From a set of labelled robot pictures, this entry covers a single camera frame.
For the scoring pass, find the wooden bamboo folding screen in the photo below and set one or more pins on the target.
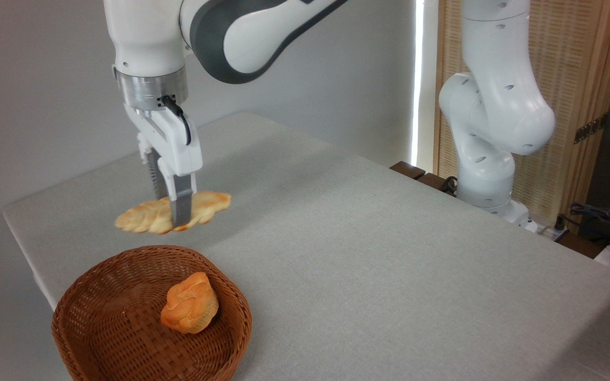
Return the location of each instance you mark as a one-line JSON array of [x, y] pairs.
[[575, 63]]

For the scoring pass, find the white power strip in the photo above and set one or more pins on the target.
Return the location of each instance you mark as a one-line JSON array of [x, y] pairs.
[[546, 230]]

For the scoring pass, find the round orange bread roll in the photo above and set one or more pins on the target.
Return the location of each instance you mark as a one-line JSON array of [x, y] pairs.
[[191, 304]]

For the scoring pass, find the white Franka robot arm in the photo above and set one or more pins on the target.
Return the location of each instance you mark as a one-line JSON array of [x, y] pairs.
[[495, 106]]

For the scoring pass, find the dark metal screen hinge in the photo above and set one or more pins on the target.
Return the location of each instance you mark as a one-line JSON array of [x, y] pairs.
[[590, 128]]

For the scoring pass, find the braided bread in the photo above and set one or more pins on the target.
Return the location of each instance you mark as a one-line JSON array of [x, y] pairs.
[[209, 205]]

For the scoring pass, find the brown wicker basket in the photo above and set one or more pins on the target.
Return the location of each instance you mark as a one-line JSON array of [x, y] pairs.
[[109, 328]]

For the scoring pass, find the grey tablecloth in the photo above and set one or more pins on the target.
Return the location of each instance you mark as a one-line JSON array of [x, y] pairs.
[[389, 264]]

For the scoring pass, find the dark wooden block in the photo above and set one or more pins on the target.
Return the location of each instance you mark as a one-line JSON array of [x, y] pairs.
[[432, 181], [407, 169]]

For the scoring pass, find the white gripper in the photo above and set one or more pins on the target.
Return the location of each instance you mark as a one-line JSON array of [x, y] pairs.
[[175, 148]]

